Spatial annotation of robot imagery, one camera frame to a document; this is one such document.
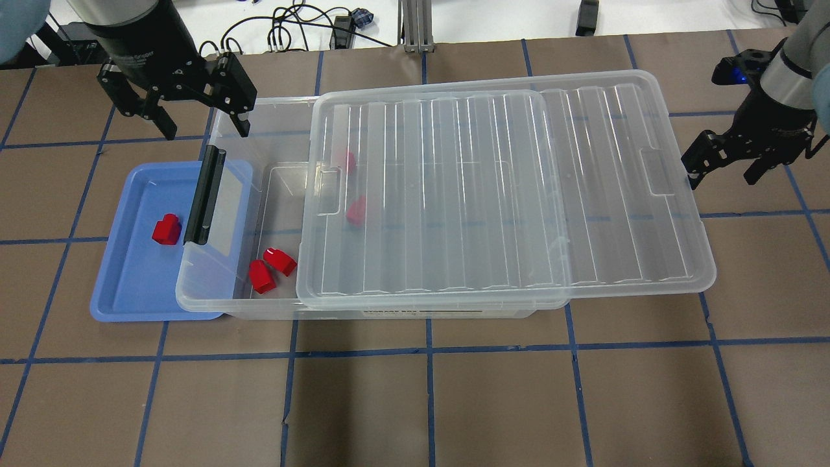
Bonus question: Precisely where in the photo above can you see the red block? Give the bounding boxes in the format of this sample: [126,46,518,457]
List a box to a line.
[151,213,182,246]
[340,150,357,175]
[248,259,278,295]
[345,196,367,227]

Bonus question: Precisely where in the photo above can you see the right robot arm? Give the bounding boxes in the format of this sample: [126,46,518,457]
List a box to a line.
[682,1,829,189]

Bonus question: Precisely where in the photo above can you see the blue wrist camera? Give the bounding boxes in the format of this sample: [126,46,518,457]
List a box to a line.
[711,49,773,86]

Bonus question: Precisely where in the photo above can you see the black power adapter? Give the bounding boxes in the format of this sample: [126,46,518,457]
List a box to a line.
[575,0,600,36]

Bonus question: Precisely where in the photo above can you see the clear plastic box lid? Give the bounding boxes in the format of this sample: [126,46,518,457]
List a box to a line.
[296,70,717,311]

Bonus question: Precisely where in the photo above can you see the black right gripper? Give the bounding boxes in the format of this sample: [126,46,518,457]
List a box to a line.
[681,91,817,190]

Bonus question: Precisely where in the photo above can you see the aluminium frame post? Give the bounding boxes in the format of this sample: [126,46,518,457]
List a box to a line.
[398,0,435,54]

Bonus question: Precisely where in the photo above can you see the clear plastic storage box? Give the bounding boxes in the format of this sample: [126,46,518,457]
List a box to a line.
[176,97,565,321]

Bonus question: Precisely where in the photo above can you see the red block corner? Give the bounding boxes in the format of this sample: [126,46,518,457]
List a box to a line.
[262,248,298,277]

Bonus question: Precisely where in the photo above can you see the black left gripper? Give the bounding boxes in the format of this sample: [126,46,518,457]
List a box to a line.
[85,1,257,141]

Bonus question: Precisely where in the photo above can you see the blue plastic tray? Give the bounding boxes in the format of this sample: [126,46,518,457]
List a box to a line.
[89,162,259,322]

